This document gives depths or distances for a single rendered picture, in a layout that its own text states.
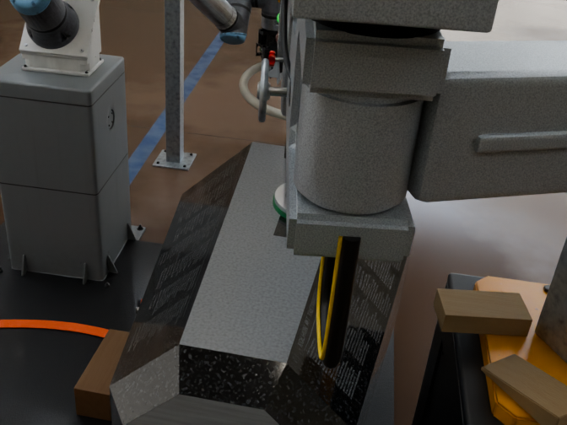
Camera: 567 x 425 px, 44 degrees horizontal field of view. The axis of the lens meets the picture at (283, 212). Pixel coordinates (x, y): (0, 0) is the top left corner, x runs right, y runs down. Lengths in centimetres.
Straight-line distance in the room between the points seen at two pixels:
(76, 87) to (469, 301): 160
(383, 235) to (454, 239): 241
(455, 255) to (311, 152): 237
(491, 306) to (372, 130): 77
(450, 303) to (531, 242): 203
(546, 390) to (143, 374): 83
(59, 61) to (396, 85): 191
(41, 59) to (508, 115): 199
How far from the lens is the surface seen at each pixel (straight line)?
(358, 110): 102
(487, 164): 116
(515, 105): 113
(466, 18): 92
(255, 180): 206
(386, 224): 112
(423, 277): 320
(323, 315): 139
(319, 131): 105
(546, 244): 369
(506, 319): 167
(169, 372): 148
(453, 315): 163
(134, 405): 154
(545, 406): 150
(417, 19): 90
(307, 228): 110
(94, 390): 237
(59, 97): 266
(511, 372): 158
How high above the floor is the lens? 180
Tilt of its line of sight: 31 degrees down
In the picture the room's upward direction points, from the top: 5 degrees clockwise
